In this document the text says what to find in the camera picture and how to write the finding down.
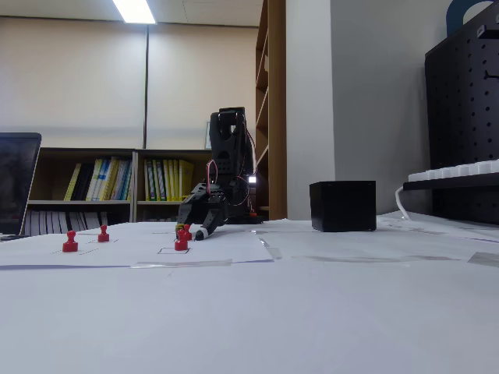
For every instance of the black pegboard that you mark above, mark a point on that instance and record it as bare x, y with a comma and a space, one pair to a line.
460, 117

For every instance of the blue curved object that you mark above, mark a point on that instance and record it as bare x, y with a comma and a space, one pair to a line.
454, 15

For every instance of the thin yellow book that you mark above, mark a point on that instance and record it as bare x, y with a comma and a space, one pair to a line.
72, 183

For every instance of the black square bin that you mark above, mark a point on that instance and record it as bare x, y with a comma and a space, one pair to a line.
343, 206

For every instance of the ceiling light panel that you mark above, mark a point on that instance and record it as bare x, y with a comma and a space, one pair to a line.
134, 11

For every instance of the laptop screen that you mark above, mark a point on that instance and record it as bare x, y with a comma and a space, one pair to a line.
15, 183

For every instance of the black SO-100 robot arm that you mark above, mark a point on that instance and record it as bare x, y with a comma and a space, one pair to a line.
228, 156

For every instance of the white paper with drawn squares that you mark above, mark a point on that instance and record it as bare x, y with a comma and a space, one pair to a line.
128, 249

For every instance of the dark vertical pole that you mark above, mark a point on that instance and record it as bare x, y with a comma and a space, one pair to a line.
146, 85

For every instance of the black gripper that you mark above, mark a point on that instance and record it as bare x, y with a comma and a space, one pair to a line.
203, 210

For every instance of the red bead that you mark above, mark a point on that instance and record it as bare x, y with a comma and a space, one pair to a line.
70, 245
188, 233
181, 244
103, 235

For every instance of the wide yellow binder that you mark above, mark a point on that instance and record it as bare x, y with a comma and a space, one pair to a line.
186, 179

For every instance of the white power strip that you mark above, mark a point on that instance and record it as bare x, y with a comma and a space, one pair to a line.
460, 169

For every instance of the clear tape strip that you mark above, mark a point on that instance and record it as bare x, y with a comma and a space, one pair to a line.
179, 263

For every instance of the framed certificate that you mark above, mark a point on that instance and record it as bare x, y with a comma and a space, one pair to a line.
208, 136

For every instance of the low wooden bookshelf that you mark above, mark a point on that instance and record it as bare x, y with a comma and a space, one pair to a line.
171, 154
54, 154

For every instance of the tall wooden bookshelf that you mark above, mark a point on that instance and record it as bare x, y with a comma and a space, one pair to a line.
277, 117

